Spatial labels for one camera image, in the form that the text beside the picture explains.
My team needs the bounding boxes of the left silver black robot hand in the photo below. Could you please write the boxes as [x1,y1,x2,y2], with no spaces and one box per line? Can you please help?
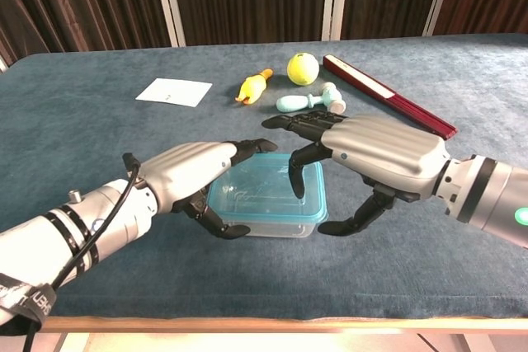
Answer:
[135,137,280,242]

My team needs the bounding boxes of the teal toy hammer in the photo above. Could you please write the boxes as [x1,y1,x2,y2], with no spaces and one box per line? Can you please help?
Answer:
[276,82,347,115]

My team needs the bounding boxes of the white paper card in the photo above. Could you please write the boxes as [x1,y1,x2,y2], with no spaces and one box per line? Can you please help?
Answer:
[134,77,214,109]

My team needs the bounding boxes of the clear plastic storage container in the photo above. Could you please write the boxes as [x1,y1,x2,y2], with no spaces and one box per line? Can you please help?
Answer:
[218,215,318,238]

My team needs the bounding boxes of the blue plastic container lid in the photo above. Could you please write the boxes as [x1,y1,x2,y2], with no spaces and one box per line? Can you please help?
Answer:
[207,153,330,225]

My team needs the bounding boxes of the dark red folded fan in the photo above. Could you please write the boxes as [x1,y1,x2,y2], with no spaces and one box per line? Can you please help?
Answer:
[322,54,459,141]

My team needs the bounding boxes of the black strap with white lettering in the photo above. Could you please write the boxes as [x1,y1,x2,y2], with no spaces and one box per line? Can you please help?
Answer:
[0,272,59,336]

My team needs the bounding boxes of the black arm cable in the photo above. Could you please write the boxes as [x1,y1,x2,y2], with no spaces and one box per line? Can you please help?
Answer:
[22,153,141,352]

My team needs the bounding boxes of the blue-grey table cloth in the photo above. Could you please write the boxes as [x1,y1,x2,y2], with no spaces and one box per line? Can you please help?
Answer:
[0,32,528,322]

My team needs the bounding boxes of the yellow tennis ball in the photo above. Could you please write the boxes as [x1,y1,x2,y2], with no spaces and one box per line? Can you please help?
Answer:
[286,52,320,87]

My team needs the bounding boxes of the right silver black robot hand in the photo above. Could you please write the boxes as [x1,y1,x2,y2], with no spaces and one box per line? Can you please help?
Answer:
[262,110,451,237]

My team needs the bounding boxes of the yellow rubber chicken toy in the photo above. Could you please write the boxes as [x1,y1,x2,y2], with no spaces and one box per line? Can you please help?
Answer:
[234,68,275,106]

